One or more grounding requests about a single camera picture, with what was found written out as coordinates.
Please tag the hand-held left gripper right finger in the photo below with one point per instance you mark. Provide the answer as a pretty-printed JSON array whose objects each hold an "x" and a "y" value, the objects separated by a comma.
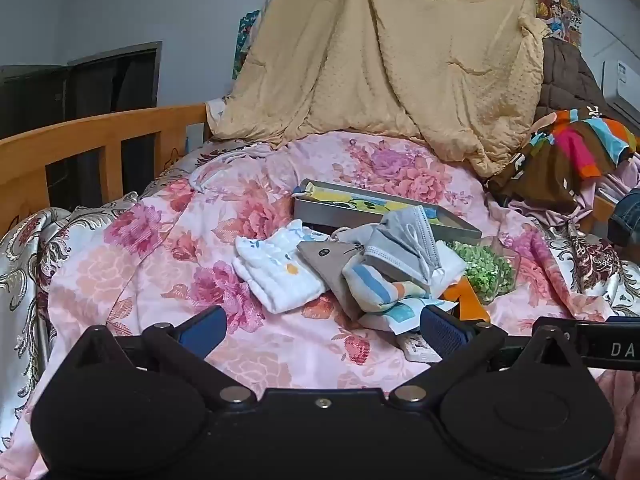
[{"x": 440, "y": 332}]

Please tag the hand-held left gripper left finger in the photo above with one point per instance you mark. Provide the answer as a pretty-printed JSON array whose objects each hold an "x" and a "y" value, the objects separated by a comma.
[{"x": 205, "y": 327}]

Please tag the orange cloth strip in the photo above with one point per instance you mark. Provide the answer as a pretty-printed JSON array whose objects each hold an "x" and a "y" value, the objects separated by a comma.
[{"x": 467, "y": 300}]

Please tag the plain white towel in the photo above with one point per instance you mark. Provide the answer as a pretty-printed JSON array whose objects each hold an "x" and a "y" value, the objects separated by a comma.
[{"x": 452, "y": 262}]

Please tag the blue orange striped towel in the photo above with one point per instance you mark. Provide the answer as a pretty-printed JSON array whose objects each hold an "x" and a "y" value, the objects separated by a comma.
[{"x": 370, "y": 285}]

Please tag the white flowered small towel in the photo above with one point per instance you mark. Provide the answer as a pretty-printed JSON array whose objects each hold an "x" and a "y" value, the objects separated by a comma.
[{"x": 280, "y": 270}]

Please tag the grey tray with painted bottom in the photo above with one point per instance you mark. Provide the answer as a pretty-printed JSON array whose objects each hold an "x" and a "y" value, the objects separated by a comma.
[{"x": 350, "y": 200}]

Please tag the white patterned small cloth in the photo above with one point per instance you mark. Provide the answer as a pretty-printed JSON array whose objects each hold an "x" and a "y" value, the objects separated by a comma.
[{"x": 415, "y": 350}]

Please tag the blue and yellow cloth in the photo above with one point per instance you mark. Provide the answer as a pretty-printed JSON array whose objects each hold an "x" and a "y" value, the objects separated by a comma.
[{"x": 395, "y": 315}]

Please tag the pink floral quilt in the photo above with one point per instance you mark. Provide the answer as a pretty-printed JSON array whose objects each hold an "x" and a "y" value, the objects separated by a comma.
[{"x": 200, "y": 260}]

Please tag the clear bag with green print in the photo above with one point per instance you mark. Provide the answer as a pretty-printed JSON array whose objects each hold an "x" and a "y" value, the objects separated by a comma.
[{"x": 485, "y": 265}]

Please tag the grey face mask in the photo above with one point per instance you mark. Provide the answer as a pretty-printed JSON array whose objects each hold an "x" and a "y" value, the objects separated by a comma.
[{"x": 400, "y": 240}]

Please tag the blue jeans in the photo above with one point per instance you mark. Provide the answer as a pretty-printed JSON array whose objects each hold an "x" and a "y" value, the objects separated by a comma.
[{"x": 625, "y": 225}]

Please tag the pale pink cloth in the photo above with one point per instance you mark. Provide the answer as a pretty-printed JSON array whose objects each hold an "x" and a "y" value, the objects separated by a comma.
[{"x": 625, "y": 175}]

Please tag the brown multicoloured garment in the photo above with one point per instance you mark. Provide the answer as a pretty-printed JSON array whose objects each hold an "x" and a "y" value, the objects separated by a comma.
[{"x": 550, "y": 165}]

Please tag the white pillow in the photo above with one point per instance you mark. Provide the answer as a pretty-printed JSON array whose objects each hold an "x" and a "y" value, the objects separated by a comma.
[{"x": 216, "y": 110}]

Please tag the white air conditioner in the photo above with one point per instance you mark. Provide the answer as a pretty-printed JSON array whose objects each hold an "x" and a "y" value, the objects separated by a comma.
[{"x": 622, "y": 85}]

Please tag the dark cabinet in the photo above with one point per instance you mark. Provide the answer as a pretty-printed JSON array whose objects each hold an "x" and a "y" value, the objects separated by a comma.
[{"x": 115, "y": 80}]

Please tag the yellow dotted blanket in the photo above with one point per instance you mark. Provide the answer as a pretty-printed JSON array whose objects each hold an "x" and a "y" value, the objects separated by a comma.
[{"x": 375, "y": 60}]

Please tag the wooden bed frame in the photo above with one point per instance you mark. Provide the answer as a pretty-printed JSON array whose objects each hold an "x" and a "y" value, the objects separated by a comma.
[{"x": 75, "y": 135}]

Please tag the teal wall poster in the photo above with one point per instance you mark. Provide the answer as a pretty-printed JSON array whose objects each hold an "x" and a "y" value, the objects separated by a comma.
[{"x": 246, "y": 40}]

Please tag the colourful wall poster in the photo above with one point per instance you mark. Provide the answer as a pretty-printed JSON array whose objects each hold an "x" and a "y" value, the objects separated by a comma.
[{"x": 560, "y": 10}]

